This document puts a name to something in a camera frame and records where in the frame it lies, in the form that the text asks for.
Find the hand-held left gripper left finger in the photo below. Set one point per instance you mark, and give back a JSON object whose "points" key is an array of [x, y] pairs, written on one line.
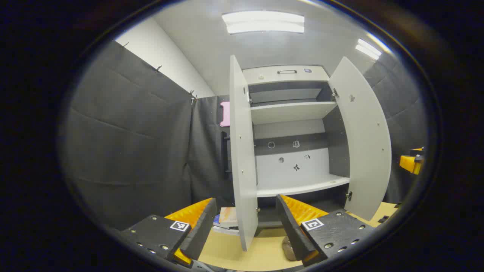
{"points": [[200, 230]]}

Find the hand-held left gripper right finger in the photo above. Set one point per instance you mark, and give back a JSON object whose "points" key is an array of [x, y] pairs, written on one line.
{"points": [[293, 230]]}

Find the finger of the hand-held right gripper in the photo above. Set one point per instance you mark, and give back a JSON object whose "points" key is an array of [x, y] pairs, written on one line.
{"points": [[412, 161]]}

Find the brown suede shoe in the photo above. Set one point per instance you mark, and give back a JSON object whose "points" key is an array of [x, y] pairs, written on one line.
{"points": [[289, 248]]}

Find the grey shoe cabinet door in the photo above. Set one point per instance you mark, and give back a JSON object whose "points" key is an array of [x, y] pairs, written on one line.
{"points": [[242, 151], [363, 143]]}

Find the grey shoe cabinet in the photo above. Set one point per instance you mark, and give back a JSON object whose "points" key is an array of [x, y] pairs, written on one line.
{"points": [[291, 111]]}

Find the grey cabinet drawer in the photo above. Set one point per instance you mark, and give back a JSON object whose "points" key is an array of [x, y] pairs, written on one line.
{"points": [[261, 75]]}

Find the orange white book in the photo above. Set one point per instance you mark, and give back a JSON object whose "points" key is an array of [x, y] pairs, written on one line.
{"points": [[228, 216]]}

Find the small black block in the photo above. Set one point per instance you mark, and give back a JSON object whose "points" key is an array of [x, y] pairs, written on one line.
{"points": [[383, 219]]}

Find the small ceiling light panel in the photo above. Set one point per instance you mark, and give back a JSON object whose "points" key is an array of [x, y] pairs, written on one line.
{"points": [[368, 49]]}

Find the large ceiling light panel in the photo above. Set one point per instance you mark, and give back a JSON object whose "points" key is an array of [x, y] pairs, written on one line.
{"points": [[262, 22]]}

